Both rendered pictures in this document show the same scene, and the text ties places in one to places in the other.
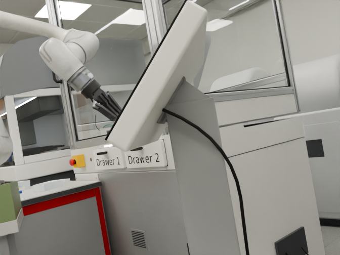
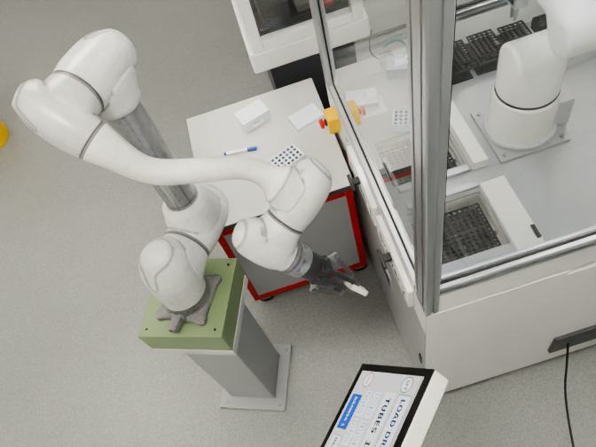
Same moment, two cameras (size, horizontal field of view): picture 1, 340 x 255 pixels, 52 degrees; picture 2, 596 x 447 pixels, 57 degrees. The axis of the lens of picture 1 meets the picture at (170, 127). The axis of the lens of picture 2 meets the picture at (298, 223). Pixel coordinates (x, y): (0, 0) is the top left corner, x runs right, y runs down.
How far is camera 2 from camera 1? 167 cm
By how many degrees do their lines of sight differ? 66
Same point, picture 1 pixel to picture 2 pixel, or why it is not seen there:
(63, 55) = (263, 262)
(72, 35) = (281, 205)
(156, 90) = not seen: outside the picture
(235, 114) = (557, 267)
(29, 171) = (272, 59)
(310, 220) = not seen: outside the picture
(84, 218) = (328, 215)
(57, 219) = not seen: hidden behind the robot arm
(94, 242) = (341, 230)
